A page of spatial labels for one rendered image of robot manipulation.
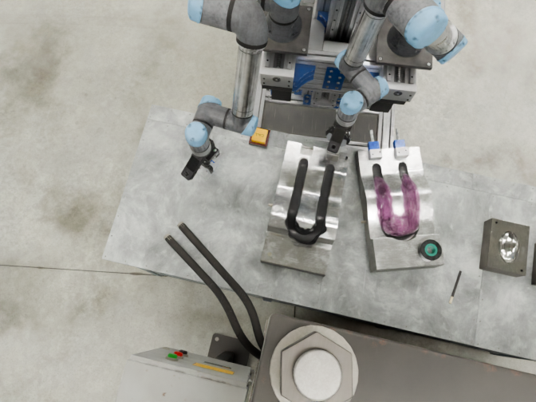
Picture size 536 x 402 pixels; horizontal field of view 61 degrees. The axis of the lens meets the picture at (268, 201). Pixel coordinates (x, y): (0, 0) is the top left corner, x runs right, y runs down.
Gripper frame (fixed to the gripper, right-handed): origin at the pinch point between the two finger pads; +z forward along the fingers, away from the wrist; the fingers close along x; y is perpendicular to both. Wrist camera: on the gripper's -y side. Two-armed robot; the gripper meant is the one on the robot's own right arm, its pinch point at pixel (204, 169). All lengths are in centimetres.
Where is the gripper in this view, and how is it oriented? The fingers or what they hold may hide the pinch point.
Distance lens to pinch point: 190.3
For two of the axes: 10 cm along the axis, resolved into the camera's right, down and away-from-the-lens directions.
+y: 6.2, -7.6, 2.1
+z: -0.1, 2.6, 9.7
